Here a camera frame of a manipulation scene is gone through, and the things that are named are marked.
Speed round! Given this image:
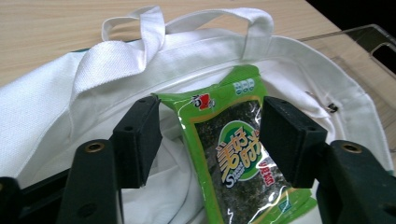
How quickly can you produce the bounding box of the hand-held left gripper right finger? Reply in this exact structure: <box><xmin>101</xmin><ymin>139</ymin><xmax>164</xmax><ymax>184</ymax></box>
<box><xmin>260</xmin><ymin>95</ymin><xmax>396</xmax><ymax>224</ymax></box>

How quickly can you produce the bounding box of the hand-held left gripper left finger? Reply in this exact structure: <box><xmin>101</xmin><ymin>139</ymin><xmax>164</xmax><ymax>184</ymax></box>
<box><xmin>57</xmin><ymin>94</ymin><xmax>163</xmax><ymax>224</ymax></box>

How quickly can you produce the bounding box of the green seaweed snack packet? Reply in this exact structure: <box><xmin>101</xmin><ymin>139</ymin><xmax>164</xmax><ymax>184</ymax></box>
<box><xmin>151</xmin><ymin>63</ymin><xmax>318</xmax><ymax>224</ymax></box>

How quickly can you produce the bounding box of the white canvas tote bag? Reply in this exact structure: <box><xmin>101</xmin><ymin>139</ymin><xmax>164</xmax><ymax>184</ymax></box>
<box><xmin>0</xmin><ymin>5</ymin><xmax>395</xmax><ymax>224</ymax></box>

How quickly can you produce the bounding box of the clear acrylic tray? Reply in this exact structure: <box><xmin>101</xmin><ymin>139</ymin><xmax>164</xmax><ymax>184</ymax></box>
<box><xmin>300</xmin><ymin>23</ymin><xmax>396</xmax><ymax>104</ymax></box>

